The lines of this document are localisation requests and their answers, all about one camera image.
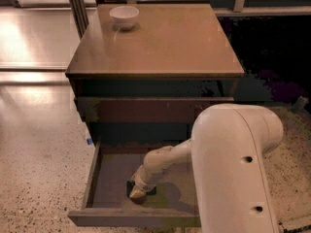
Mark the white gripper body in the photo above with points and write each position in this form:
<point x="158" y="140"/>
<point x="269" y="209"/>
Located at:
<point x="141" y="183"/>

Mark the black rxbar chocolate bar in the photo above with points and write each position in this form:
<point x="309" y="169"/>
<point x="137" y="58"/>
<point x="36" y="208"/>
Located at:
<point x="130" y="185"/>

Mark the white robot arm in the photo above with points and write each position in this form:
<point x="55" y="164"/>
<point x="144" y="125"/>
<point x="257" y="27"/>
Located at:
<point x="226" y="151"/>

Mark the blue tape piece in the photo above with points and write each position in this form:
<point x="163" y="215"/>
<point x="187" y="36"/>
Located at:
<point x="89" y="141"/>

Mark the white ceramic bowl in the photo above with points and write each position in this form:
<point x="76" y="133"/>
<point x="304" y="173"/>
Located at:
<point x="124" y="17"/>

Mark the white power strip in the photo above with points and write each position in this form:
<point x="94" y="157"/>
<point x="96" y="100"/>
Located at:
<point x="296" y="225"/>

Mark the brown wooden drawer cabinet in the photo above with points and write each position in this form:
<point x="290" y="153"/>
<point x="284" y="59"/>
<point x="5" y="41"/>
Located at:
<point x="174" y="50"/>

